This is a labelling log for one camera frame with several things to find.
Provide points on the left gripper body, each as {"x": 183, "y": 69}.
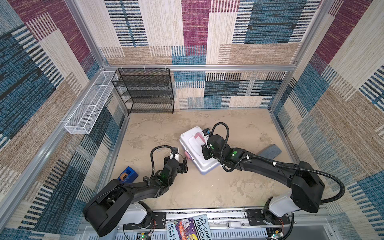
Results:
{"x": 181, "y": 167}

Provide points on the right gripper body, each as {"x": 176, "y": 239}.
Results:
{"x": 206, "y": 152}

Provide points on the white and blue toolbox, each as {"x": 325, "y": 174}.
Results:
{"x": 192, "y": 141}

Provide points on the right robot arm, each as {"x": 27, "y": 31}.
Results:
{"x": 304, "y": 182}

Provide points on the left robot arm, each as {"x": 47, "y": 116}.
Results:
{"x": 109, "y": 206}

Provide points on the blue tape dispenser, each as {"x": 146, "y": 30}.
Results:
{"x": 128, "y": 176}

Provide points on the colourful treehouse book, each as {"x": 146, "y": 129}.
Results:
{"x": 194, "y": 228}

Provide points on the grey sponge block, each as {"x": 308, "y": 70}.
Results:
{"x": 271, "y": 152}

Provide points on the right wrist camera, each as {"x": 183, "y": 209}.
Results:
{"x": 206, "y": 133}

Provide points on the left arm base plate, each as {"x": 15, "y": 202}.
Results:
{"x": 156, "y": 220}

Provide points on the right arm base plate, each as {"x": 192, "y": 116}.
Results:
{"x": 257, "y": 217}

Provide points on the black wire mesh shelf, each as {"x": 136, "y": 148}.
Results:
{"x": 145, "y": 90}

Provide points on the white wire mesh basket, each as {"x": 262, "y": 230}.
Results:
{"x": 87, "y": 112}

